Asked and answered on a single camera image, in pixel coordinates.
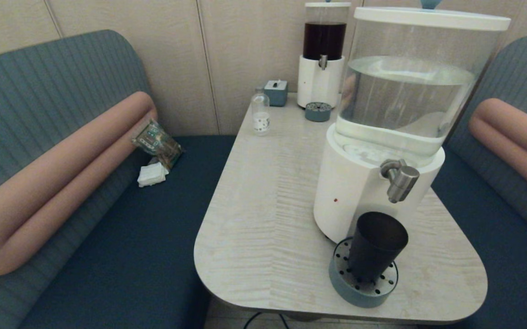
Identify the small blue tissue box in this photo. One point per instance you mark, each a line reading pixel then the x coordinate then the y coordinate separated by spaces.
pixel 276 93

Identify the teal bench with snack packet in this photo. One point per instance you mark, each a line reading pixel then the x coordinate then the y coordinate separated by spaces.
pixel 108 256

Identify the large blue drip tray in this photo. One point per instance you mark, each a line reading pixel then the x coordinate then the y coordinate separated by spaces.
pixel 341 285

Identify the black plastic cup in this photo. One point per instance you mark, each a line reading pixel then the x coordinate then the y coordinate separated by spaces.
pixel 373 246

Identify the empty teal bench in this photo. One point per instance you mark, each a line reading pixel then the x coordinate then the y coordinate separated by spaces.
pixel 496 256

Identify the small clear bottle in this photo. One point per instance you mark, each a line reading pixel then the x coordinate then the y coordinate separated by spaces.
pixel 260 119

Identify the large white water dispenser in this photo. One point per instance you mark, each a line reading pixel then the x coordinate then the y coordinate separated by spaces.
pixel 359 192

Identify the long pink bolster cushion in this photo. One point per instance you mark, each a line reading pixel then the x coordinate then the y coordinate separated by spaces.
pixel 62 169

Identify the small blue drip tray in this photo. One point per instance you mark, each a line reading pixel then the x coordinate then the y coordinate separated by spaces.
pixel 318 113

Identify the clear snack packet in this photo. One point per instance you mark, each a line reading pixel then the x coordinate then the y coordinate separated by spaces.
pixel 156 142

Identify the silver water dispenser tap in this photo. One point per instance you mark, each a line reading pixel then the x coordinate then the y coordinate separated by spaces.
pixel 402 183

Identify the white folded napkins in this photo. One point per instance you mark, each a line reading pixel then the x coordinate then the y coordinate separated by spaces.
pixel 152 175

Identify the small dark tea dispenser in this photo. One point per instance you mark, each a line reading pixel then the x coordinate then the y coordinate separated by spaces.
pixel 318 82

